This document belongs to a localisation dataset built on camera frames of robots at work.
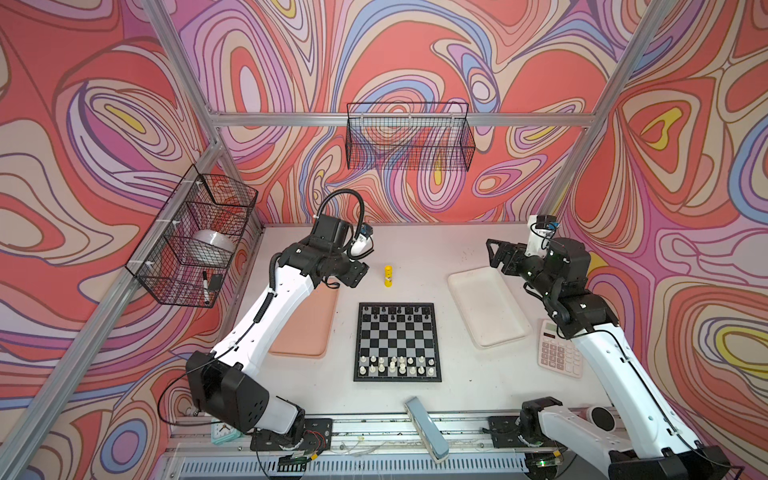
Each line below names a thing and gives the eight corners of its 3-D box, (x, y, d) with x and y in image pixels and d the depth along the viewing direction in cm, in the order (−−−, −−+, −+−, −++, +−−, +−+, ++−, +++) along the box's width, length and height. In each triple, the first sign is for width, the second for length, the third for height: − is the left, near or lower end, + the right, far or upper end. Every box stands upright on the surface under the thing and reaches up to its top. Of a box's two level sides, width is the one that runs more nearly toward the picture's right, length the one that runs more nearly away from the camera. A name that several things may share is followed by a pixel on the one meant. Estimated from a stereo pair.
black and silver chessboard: (354, 381, 83) (353, 378, 81) (359, 306, 98) (358, 302, 96) (441, 381, 83) (443, 378, 81) (433, 306, 98) (434, 302, 96)
